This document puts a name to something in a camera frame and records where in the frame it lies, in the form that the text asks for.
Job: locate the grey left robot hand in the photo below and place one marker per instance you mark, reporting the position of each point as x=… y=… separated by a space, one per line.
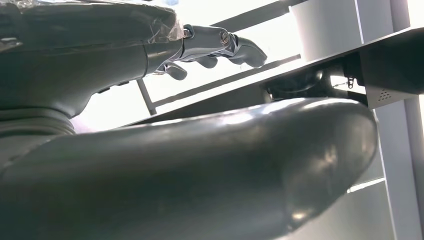
x=198 y=172

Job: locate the white table leg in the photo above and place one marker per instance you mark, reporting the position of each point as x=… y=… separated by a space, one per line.
x=397 y=182

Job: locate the dark green table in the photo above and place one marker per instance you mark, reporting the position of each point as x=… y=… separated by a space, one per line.
x=391 y=59

